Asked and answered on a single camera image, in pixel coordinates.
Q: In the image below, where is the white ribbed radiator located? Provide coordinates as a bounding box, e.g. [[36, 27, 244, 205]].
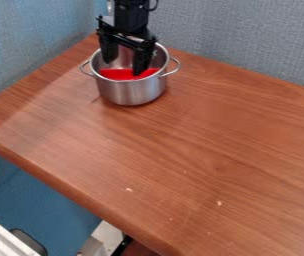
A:
[[0, 225, 36, 256]]

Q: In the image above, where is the white table leg bracket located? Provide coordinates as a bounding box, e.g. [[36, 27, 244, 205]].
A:
[[77, 221, 124, 256]]

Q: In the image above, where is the black box on floor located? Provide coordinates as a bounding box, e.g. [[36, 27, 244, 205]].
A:
[[9, 228, 49, 256]]

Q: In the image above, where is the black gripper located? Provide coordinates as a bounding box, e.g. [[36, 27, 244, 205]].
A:
[[97, 0, 157, 76]]

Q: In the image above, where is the silver metal pot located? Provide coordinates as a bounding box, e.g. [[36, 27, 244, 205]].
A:
[[80, 44, 181, 106]]

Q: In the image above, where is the red object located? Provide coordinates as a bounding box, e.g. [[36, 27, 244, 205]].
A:
[[100, 68, 160, 81]]

